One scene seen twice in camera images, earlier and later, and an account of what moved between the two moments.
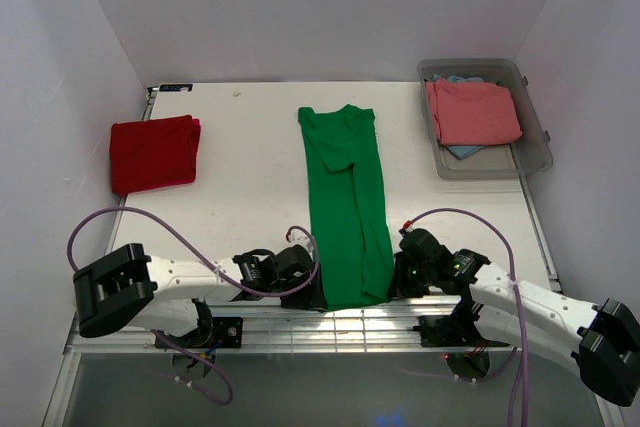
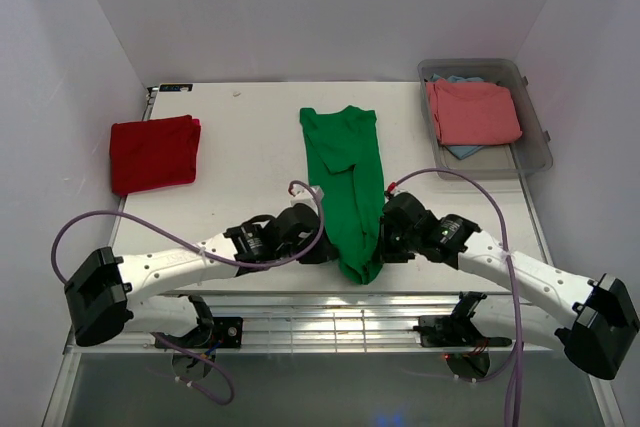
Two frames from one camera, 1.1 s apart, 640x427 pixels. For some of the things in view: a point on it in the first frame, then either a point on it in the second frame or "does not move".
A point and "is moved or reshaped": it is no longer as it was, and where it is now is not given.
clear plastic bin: (481, 121) does not move
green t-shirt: (351, 219) is moved or reshaped
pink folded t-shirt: (473, 113) does not move
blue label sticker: (175, 87) does not move
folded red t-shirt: (154, 154) does not move
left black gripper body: (307, 297) -> (290, 250)
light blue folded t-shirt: (461, 151) does not move
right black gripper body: (412, 281) -> (396, 247)
